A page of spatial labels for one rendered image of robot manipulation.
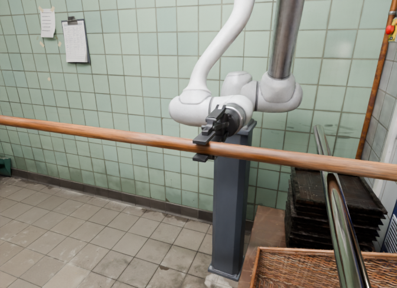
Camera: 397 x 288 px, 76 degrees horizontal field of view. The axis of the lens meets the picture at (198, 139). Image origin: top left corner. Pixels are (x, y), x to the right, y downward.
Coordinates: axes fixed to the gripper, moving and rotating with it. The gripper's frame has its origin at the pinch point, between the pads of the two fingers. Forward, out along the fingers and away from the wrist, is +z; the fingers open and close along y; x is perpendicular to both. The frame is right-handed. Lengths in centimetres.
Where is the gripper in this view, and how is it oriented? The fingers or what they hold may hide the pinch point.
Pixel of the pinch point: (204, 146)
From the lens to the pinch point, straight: 56.7
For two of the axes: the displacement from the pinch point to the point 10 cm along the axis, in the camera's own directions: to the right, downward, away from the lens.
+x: -9.4, -1.2, 3.3
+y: 0.0, 9.4, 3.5
